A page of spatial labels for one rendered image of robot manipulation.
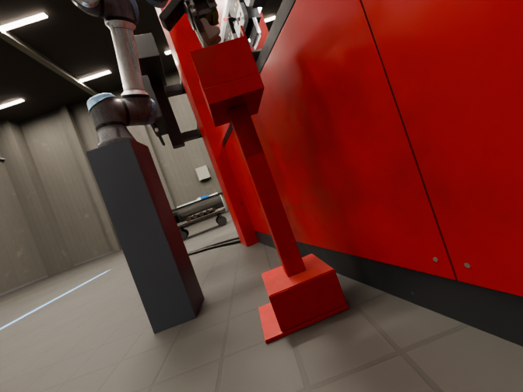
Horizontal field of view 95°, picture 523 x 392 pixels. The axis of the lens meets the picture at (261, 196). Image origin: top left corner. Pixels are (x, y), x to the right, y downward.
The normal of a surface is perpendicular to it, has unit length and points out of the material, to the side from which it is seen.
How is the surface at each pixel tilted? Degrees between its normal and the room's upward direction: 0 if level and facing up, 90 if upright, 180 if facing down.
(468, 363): 0
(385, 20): 90
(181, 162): 90
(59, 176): 90
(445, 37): 90
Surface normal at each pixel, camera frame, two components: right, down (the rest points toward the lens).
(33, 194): 0.05, 0.00
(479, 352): -0.34, -0.94
